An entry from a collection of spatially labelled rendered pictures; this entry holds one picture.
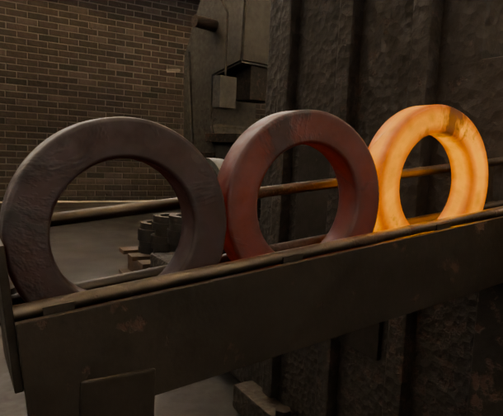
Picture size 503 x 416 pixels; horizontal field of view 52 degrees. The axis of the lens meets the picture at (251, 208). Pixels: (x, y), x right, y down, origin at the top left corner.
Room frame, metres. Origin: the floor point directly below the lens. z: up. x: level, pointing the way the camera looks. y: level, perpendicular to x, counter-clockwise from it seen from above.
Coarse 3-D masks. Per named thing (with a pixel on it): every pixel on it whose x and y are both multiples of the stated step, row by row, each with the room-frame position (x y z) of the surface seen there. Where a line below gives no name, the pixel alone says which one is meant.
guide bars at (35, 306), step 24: (456, 216) 0.59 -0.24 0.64; (480, 216) 0.61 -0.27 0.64; (336, 240) 0.50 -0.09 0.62; (360, 240) 0.51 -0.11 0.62; (384, 240) 0.53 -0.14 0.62; (216, 264) 0.43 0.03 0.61; (240, 264) 0.44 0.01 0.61; (264, 264) 0.45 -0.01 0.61; (96, 288) 0.38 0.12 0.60; (120, 288) 0.39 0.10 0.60; (144, 288) 0.40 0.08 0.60; (168, 288) 0.41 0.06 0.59; (24, 312) 0.35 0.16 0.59; (48, 312) 0.36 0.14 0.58
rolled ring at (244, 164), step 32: (256, 128) 0.48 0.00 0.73; (288, 128) 0.49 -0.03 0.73; (320, 128) 0.51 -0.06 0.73; (352, 128) 0.53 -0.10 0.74; (224, 160) 0.48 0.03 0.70; (256, 160) 0.47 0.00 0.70; (352, 160) 0.53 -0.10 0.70; (224, 192) 0.46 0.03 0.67; (256, 192) 0.47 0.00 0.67; (352, 192) 0.54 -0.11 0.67; (256, 224) 0.47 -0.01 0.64; (352, 224) 0.53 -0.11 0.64
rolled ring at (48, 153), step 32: (64, 128) 0.41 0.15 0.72; (96, 128) 0.40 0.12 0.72; (128, 128) 0.41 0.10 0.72; (160, 128) 0.42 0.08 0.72; (32, 160) 0.37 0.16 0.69; (64, 160) 0.38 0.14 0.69; (96, 160) 0.40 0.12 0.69; (160, 160) 0.42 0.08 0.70; (192, 160) 0.44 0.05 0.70; (32, 192) 0.37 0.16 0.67; (192, 192) 0.44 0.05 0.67; (0, 224) 0.38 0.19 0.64; (32, 224) 0.37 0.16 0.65; (192, 224) 0.44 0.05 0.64; (224, 224) 0.45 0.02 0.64; (32, 256) 0.37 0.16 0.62; (192, 256) 0.44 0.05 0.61; (32, 288) 0.37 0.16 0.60; (64, 288) 0.38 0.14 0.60
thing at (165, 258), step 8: (208, 160) 1.89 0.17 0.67; (216, 160) 1.87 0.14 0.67; (216, 168) 1.83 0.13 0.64; (216, 176) 1.81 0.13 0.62; (152, 256) 2.19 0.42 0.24; (160, 256) 2.15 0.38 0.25; (168, 256) 2.15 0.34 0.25; (152, 264) 2.18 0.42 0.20; (160, 264) 2.10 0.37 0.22; (240, 368) 1.50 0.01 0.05; (248, 368) 1.46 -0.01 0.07; (240, 376) 1.50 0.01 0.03; (248, 376) 1.46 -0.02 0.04
